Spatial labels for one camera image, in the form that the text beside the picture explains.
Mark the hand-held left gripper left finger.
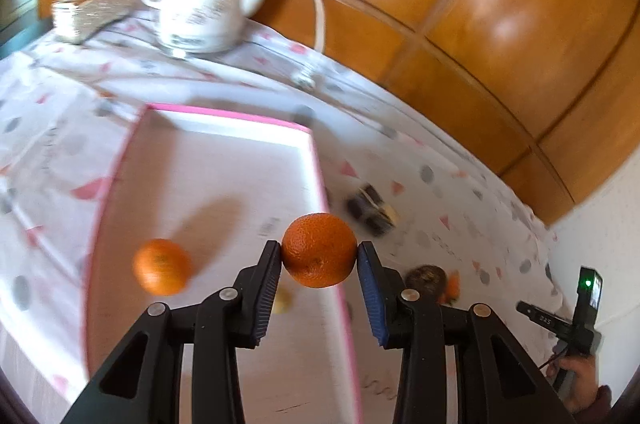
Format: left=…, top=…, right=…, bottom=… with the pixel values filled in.
left=60, top=240, right=283, bottom=424

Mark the dark brown round fruit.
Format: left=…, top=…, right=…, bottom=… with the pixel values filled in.
left=404, top=265, right=448, bottom=301

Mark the silver ornate tissue box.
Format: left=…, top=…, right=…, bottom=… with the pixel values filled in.
left=51, top=0, right=142, bottom=44

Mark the white power plug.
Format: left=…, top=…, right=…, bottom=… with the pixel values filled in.
left=291, top=64, right=321, bottom=90

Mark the person's right hand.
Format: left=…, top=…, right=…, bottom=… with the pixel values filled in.
left=545, top=351, right=601, bottom=414

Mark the person's right forearm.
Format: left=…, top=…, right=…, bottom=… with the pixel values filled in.
left=575, top=384, right=617, bottom=416

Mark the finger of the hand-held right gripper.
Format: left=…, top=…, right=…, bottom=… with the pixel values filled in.
left=516, top=301, right=572, bottom=336

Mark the kettle base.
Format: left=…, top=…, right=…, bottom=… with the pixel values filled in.
left=156, top=34, right=237, bottom=57

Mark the small orange-red fruit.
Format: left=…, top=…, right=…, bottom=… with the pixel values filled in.
left=440, top=271, right=462, bottom=305

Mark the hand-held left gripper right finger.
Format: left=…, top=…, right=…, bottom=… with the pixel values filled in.
left=356, top=241, right=576, bottom=424

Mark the round orange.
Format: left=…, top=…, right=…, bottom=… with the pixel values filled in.
left=132, top=238, right=193, bottom=296

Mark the white power cable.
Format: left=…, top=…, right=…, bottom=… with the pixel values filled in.
left=235, top=0, right=328, bottom=77

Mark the pink-rimmed shallow tray box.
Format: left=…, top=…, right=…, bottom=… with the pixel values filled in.
left=82, top=102, right=363, bottom=424

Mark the orange with stem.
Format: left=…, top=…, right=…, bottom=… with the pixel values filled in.
left=281, top=213, right=358, bottom=289

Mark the small yellow round fruit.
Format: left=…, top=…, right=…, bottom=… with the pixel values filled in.
left=272, top=286, right=294, bottom=315

